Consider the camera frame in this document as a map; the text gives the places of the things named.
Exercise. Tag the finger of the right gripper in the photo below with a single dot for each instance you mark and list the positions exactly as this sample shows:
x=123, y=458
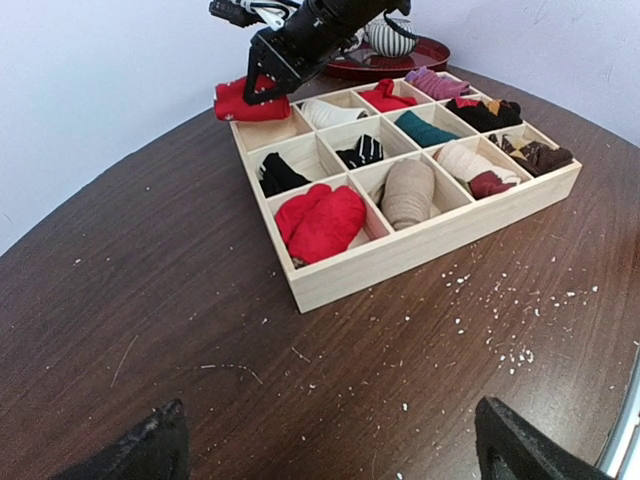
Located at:
x=272, y=73
x=232, y=13

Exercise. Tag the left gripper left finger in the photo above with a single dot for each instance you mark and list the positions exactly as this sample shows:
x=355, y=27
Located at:
x=158, y=447

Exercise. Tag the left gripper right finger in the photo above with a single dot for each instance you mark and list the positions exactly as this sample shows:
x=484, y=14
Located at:
x=509, y=447

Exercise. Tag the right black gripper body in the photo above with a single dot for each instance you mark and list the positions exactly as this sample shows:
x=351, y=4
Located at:
x=315, y=32

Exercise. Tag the red sock with striped cuff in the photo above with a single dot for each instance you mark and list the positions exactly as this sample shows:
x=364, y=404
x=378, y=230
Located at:
x=230, y=105

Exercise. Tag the purple sock with orange cuff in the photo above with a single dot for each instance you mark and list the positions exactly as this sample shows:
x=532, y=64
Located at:
x=436, y=86

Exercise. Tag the wooden compartment organizer box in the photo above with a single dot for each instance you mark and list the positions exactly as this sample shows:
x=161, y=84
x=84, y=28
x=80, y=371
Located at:
x=362, y=184

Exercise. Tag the white patterned bowl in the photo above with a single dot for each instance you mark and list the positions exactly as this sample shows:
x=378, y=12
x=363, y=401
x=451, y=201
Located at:
x=353, y=42

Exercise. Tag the grey striped cup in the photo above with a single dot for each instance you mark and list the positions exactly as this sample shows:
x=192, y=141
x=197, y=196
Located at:
x=389, y=42

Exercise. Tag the cream rolled sock in box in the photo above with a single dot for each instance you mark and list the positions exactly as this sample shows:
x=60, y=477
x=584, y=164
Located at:
x=323, y=115

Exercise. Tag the red patterned sock in box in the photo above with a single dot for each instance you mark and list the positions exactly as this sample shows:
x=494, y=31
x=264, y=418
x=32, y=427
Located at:
x=382, y=97

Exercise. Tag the black rolled sock in box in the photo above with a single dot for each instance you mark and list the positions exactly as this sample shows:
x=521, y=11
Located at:
x=278, y=177

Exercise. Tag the red round tray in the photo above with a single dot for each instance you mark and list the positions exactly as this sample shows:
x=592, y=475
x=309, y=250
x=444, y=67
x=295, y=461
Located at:
x=370, y=66

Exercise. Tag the black striped sock in box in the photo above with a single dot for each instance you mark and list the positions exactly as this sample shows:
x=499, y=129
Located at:
x=367, y=151

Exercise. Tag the teal rolled sock in box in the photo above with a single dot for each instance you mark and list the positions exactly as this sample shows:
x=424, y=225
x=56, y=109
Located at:
x=422, y=132

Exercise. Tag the red rolled sock in box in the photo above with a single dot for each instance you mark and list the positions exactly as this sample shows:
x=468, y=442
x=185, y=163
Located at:
x=320, y=223

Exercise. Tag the black red sock in box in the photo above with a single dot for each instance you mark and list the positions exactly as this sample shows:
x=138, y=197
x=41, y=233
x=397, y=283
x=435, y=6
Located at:
x=486, y=116

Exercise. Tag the beige rolled sock in box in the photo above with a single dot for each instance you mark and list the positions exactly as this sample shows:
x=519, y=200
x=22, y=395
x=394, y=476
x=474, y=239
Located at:
x=408, y=194

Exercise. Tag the brown patterned sock in box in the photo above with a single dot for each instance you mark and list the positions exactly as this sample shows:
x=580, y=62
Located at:
x=537, y=158

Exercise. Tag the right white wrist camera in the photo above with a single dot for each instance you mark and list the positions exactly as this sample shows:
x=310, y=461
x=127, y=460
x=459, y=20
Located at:
x=274, y=13

